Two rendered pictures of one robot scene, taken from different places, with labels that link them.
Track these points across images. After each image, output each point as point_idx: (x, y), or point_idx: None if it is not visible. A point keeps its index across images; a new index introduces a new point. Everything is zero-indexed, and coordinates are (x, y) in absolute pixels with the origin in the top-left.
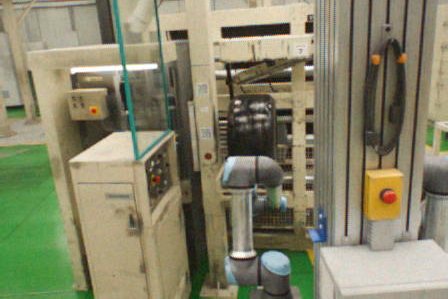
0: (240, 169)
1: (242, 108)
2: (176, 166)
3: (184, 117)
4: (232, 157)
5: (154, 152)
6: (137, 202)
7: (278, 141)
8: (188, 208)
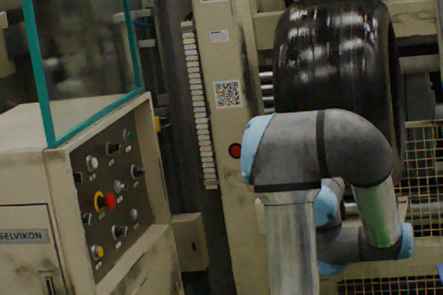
0: (280, 142)
1: (307, 25)
2: (160, 176)
3: (180, 66)
4: (262, 116)
5: (100, 138)
6: (60, 249)
7: (413, 118)
8: (202, 284)
